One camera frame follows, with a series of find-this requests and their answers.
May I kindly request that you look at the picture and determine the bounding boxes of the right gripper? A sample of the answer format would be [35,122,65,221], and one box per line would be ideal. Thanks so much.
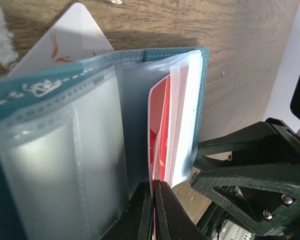
[190,118,300,240]

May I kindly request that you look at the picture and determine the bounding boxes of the white card red print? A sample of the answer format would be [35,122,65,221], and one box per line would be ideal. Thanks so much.
[8,2,114,77]

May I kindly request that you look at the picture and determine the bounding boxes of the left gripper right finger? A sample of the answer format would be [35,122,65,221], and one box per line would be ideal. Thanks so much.
[153,180,207,240]

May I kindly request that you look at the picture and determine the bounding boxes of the teal card holder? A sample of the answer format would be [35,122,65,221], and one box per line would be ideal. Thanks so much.
[0,47,210,240]

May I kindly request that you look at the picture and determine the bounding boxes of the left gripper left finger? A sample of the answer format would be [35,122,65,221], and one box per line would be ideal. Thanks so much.
[102,181,153,240]

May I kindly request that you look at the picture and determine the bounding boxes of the red VIP card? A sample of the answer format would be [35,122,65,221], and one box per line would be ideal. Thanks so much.
[147,75,171,191]

